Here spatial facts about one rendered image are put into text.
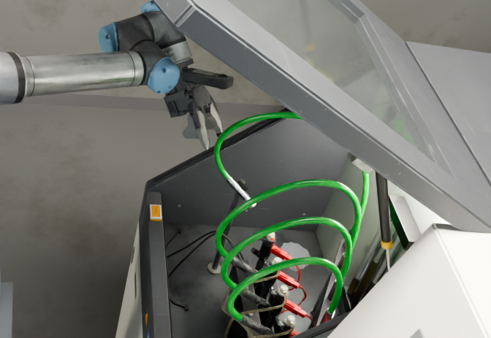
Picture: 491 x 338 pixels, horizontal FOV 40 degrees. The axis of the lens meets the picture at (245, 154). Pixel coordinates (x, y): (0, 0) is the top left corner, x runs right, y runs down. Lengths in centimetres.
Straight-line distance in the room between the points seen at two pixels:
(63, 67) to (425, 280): 76
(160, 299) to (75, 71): 60
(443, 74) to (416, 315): 73
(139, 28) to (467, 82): 78
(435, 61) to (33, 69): 96
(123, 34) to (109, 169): 189
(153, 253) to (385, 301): 72
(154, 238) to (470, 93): 86
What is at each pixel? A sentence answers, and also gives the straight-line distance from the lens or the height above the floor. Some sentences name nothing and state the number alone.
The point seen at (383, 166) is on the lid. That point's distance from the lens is 101.
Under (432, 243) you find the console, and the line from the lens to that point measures 115.
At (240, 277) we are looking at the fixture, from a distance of 171.
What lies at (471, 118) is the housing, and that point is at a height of 150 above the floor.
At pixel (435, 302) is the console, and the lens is 112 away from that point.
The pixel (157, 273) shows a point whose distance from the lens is 171.
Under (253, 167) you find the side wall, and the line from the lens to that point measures 188.
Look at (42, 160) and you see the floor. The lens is 339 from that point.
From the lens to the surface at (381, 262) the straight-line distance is 169.
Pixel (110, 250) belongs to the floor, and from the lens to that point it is 301.
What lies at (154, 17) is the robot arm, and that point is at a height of 149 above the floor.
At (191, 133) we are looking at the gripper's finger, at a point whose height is 128.
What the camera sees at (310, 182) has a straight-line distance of 140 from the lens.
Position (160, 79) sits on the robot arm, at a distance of 144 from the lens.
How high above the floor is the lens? 225
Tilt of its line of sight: 38 degrees down
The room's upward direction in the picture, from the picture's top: 17 degrees clockwise
